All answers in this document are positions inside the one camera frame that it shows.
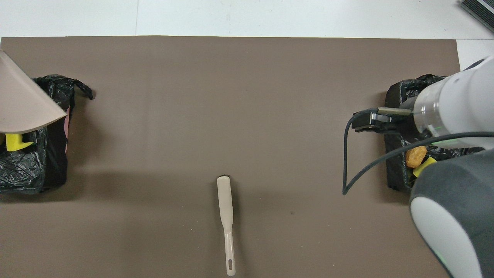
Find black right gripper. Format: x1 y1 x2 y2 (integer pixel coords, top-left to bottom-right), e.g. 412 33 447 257
353 97 425 136

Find brown bread roll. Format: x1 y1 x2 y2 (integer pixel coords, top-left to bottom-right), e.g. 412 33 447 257
405 146 428 168

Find green topped yellow sponge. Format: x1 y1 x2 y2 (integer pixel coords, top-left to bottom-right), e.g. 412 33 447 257
413 156 437 178

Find beige hand brush black bristles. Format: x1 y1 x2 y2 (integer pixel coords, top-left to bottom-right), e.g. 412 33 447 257
217 176 236 277

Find beige plastic dustpan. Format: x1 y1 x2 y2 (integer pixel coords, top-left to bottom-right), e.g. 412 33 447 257
0 49 67 134

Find plain yellow sponge piece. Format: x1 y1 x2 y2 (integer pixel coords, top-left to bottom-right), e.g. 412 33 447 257
5 133 34 152

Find black bag lined pink bin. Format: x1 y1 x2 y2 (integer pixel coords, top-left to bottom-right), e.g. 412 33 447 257
0 74 94 194

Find brown paper table mat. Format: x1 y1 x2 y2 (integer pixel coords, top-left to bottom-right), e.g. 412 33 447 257
0 36 464 278

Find black ribbed device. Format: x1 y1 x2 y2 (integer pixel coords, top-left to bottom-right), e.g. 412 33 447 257
460 0 494 33

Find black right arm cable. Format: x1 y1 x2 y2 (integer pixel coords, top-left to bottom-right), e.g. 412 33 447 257
342 107 494 196

